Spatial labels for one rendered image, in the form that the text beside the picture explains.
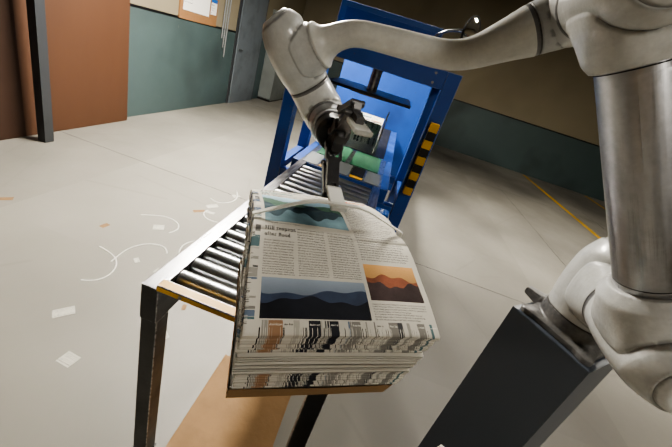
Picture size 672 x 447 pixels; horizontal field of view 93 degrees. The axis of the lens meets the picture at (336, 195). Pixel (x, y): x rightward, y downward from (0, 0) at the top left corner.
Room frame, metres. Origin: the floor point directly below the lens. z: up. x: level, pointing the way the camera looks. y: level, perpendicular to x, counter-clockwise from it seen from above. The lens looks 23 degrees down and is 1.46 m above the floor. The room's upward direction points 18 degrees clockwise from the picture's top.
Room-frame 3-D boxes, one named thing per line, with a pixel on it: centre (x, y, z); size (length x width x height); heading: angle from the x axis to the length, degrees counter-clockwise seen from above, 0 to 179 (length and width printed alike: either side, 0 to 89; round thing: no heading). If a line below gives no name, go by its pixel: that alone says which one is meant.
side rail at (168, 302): (1.27, 0.33, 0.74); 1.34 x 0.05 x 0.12; 175
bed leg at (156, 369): (0.64, 0.38, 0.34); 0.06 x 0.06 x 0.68; 85
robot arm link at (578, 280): (0.70, -0.68, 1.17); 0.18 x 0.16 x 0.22; 169
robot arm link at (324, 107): (0.73, 0.07, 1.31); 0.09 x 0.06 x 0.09; 109
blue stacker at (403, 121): (4.97, -0.29, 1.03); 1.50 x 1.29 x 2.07; 175
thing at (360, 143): (2.84, -0.06, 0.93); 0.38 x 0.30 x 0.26; 175
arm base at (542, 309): (0.72, -0.67, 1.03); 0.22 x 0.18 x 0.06; 33
